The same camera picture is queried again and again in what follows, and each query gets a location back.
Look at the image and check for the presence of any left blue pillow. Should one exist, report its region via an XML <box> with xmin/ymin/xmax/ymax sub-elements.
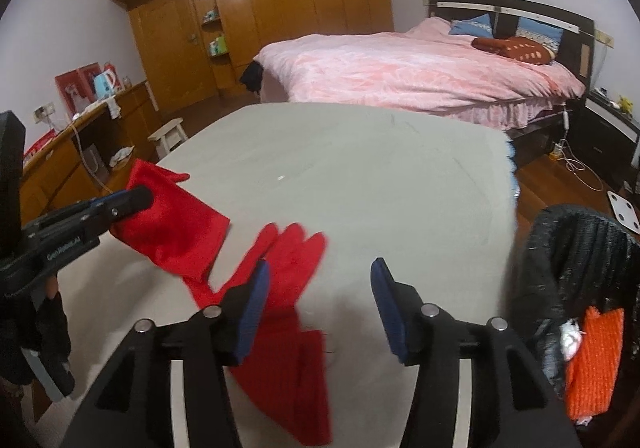
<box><xmin>449</xmin><ymin>13</ymin><xmax>494</xmax><ymax>38</ymax></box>

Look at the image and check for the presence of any black trash bin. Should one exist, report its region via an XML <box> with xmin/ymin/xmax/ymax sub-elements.
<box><xmin>508</xmin><ymin>204</ymin><xmax>639</xmax><ymax>445</ymax></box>

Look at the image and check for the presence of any right blue pillow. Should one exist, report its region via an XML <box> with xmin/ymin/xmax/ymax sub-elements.
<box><xmin>515</xmin><ymin>18</ymin><xmax>564</xmax><ymax>54</ymax></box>

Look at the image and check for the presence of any white charger cable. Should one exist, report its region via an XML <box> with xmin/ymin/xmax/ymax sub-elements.
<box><xmin>549</xmin><ymin>110</ymin><xmax>606</xmax><ymax>193</ymax></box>

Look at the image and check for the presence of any orange knitted cloth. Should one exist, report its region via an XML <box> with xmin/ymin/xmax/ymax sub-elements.
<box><xmin>565</xmin><ymin>306</ymin><xmax>625</xmax><ymax>424</ymax></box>

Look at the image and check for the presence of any blue pillow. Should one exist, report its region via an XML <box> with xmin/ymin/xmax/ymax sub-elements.
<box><xmin>515</xmin><ymin>18</ymin><xmax>564</xmax><ymax>54</ymax></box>
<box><xmin>449</xmin><ymin>13</ymin><xmax>494</xmax><ymax>38</ymax></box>

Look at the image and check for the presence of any white bathroom scale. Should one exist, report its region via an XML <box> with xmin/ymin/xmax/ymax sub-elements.
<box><xmin>606</xmin><ymin>191</ymin><xmax>640</xmax><ymax>234</ymax></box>

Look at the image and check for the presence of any blue electric kettle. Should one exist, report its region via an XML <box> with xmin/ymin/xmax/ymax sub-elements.
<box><xmin>93</xmin><ymin>70</ymin><xmax>116</xmax><ymax>100</ymax></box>

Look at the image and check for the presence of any wooden desk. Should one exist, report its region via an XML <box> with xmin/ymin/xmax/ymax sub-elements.
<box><xmin>20</xmin><ymin>82</ymin><xmax>162</xmax><ymax>225</ymax></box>

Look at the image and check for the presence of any grey table cloth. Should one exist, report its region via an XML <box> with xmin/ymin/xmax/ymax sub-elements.
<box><xmin>29</xmin><ymin>102</ymin><xmax>522</xmax><ymax>448</ymax></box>

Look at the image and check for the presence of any black bedside table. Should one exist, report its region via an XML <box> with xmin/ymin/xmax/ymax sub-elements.
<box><xmin>568</xmin><ymin>91</ymin><xmax>639</xmax><ymax>191</ymax></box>

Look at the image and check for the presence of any red rubber glove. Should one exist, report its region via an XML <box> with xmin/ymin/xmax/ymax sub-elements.
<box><xmin>112</xmin><ymin>160</ymin><xmax>230</xmax><ymax>284</ymax></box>
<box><xmin>181</xmin><ymin>223</ymin><xmax>332</xmax><ymax>447</ymax></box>

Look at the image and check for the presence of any white small stool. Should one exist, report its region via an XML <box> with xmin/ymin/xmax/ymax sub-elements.
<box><xmin>148</xmin><ymin>117</ymin><xmax>189</xmax><ymax>160</ymax></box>

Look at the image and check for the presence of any blue quilted mat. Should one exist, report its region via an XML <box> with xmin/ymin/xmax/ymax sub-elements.
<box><xmin>506</xmin><ymin>140</ymin><xmax>521</xmax><ymax>201</ymax></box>

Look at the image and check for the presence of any brown dotted cushion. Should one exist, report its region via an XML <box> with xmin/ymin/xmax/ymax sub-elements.
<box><xmin>471</xmin><ymin>36</ymin><xmax>554</xmax><ymax>65</ymax></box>

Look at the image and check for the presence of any white crumpled tissue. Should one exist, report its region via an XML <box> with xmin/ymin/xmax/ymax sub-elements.
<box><xmin>560</xmin><ymin>319</ymin><xmax>584</xmax><ymax>362</ymax></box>

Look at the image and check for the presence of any bed with pink cover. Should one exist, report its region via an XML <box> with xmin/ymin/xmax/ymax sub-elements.
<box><xmin>254</xmin><ymin>18</ymin><xmax>586</xmax><ymax>130</ymax></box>

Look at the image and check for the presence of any yellow plush toy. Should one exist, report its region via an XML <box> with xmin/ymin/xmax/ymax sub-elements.
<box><xmin>618</xmin><ymin>96</ymin><xmax>634</xmax><ymax>116</ymax></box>

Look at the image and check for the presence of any dark wooden headboard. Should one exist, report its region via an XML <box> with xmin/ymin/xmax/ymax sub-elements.
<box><xmin>427</xmin><ymin>0</ymin><xmax>597</xmax><ymax>89</ymax></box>

